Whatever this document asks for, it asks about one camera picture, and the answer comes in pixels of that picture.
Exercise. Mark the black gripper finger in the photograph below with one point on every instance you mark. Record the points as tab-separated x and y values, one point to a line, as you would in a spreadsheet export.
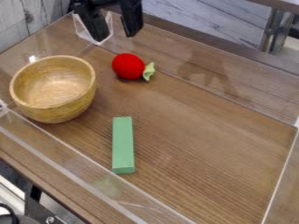
92	19
131	16

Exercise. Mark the red plush strawberry toy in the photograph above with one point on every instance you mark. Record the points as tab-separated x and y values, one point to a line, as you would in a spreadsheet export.
130	67

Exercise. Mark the brown wooden bowl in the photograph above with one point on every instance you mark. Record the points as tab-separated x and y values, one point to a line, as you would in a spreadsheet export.
54	88

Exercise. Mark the green rectangular stick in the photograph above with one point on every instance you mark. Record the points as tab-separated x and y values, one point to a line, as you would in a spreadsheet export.
123	146

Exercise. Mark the metal table leg background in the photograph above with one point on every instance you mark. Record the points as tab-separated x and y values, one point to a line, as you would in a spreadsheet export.
277	31

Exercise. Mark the clear acrylic corner bracket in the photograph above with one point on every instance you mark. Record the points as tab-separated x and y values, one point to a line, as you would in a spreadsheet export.
83	33

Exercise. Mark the clear acrylic table guard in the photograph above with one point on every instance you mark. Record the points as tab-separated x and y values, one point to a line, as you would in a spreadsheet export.
88	189

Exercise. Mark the black stand under table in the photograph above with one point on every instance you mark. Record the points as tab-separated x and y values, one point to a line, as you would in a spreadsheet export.
35	210

